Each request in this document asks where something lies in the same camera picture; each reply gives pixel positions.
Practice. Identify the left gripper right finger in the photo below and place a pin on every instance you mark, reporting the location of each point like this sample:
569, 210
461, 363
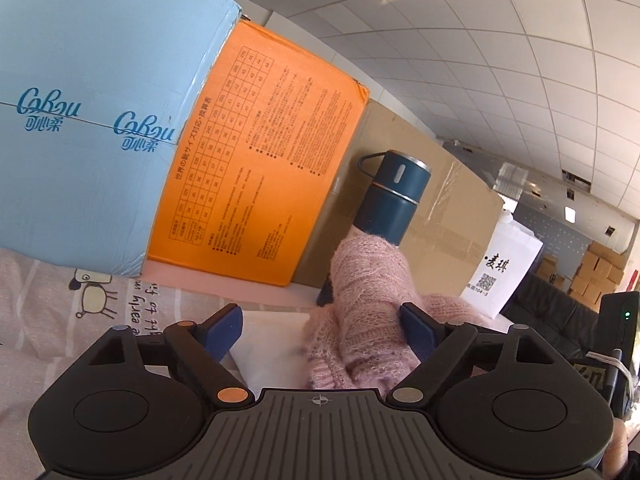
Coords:
441, 350

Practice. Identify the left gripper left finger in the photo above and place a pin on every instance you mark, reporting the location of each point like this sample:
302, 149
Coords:
197, 350

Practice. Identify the pink knitted sweater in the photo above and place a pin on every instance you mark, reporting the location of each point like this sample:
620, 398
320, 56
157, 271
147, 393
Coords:
356, 341

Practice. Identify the white folded garment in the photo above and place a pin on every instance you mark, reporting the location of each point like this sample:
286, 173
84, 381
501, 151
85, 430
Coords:
270, 352

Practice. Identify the stacked cardboard boxes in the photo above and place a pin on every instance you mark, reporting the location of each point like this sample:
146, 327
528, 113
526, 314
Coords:
598, 274

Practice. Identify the black sofa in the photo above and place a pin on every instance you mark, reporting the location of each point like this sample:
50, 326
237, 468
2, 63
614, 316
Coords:
564, 322

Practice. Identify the white tote bag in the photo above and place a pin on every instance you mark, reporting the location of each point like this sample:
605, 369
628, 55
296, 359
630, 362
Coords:
512, 250

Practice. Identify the brown cardboard box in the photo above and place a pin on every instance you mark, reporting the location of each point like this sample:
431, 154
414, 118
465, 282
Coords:
455, 219

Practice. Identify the cartoon print storage bag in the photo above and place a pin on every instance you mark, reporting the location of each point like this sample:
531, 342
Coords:
50, 315

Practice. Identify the dark blue vacuum bottle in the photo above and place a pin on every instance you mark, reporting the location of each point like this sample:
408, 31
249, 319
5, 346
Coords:
379, 196

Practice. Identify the orange printed box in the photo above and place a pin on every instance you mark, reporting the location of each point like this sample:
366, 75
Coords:
256, 159

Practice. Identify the light blue tissue box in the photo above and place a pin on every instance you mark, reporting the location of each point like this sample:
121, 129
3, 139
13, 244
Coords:
94, 97

